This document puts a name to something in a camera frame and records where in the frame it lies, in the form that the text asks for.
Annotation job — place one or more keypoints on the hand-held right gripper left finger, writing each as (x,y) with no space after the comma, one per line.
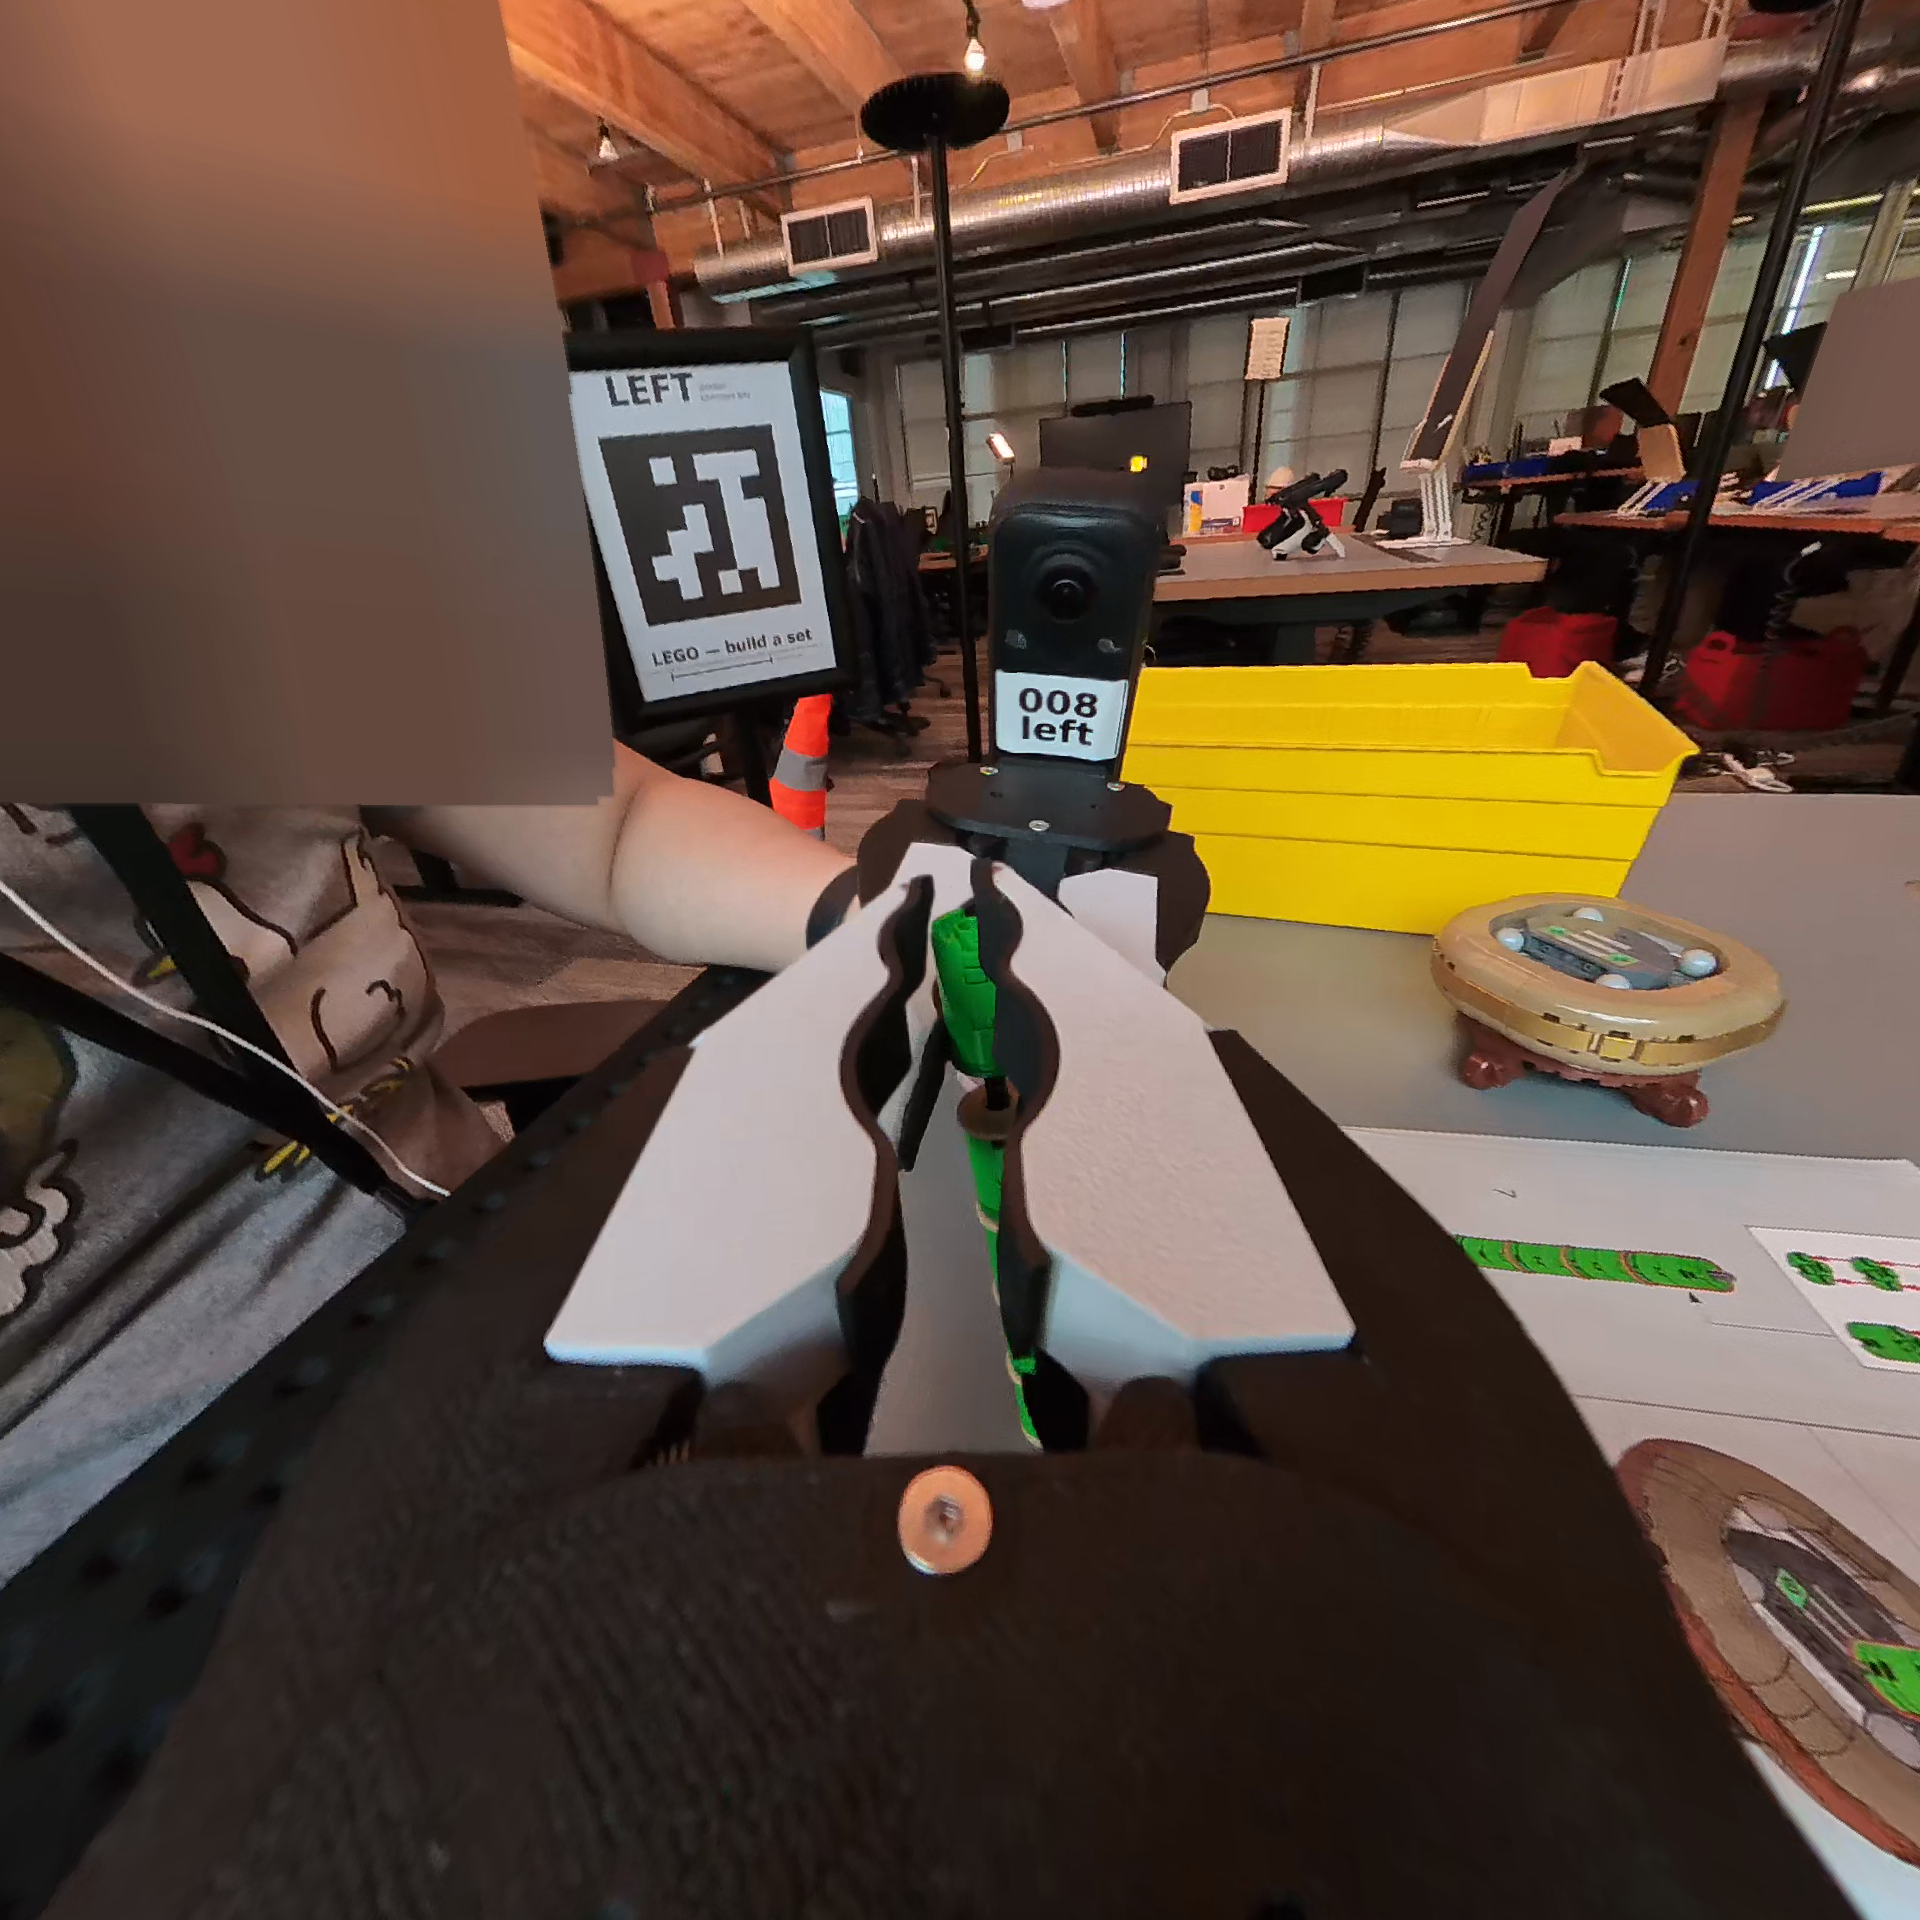
(720,1185)

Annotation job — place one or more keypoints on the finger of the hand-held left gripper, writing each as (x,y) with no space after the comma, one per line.
(920,1102)
(1128,921)

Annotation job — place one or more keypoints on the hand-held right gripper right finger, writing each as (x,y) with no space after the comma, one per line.
(1185,1200)

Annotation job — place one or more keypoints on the green brick bamboo stalk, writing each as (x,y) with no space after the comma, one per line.
(967,974)

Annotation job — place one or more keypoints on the person's left forearm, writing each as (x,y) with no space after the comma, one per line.
(674,869)

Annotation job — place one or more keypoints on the grey desk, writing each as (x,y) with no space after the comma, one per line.
(1800,902)

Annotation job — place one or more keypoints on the black monitor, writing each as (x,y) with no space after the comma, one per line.
(1108,437)

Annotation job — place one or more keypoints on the background work table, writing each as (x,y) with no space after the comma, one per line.
(1349,579)

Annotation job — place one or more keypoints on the yellow plastic bin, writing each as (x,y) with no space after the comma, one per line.
(1395,797)

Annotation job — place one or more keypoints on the orange traffic cone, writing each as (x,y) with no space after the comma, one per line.
(803,765)

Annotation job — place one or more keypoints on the black pole with disc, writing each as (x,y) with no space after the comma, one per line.
(943,301)

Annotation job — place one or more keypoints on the black framed marker sign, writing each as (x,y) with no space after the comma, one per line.
(698,525)

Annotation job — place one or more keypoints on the tan round brick pot base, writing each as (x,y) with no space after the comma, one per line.
(1506,983)

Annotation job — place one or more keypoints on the open instruction booklet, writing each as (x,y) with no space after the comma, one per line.
(1575,1350)

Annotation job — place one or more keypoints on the white leaning board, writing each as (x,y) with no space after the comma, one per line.
(1477,359)

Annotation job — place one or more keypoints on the red canister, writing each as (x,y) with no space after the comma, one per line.
(1559,642)
(1779,682)

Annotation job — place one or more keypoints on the person's grey printed shirt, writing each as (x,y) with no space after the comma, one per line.
(149,1200)

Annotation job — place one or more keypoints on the black slanted pole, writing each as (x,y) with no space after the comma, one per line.
(1755,345)

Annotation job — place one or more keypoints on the black perforated frame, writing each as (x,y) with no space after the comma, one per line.
(495,1185)

